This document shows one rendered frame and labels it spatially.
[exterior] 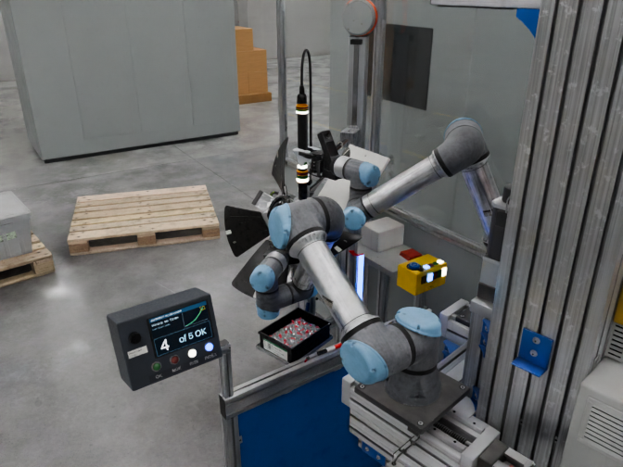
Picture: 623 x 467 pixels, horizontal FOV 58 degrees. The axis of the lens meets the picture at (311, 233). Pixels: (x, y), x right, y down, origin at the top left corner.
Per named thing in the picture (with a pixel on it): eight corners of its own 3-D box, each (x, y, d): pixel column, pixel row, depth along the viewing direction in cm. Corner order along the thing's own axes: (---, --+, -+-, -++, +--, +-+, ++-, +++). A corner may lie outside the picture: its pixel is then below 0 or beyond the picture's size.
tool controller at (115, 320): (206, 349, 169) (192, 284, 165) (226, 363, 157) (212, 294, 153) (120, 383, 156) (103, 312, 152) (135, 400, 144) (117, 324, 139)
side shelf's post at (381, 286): (376, 390, 305) (385, 253, 271) (382, 394, 302) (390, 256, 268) (371, 393, 303) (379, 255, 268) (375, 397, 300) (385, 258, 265)
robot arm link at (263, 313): (293, 313, 187) (292, 285, 183) (263, 324, 182) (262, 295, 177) (280, 303, 193) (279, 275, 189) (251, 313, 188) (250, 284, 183)
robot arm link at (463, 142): (494, 161, 158) (352, 241, 178) (491, 150, 168) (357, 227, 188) (473, 127, 156) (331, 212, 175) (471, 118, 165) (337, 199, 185)
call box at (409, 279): (425, 276, 222) (428, 252, 217) (445, 287, 214) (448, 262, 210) (396, 288, 213) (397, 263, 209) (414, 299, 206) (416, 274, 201)
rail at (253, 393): (423, 321, 226) (425, 305, 223) (430, 326, 223) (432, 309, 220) (220, 413, 179) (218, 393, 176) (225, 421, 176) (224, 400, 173)
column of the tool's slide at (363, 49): (343, 358, 331) (352, 34, 256) (356, 360, 328) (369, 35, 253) (339, 364, 326) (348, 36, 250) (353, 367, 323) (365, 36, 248)
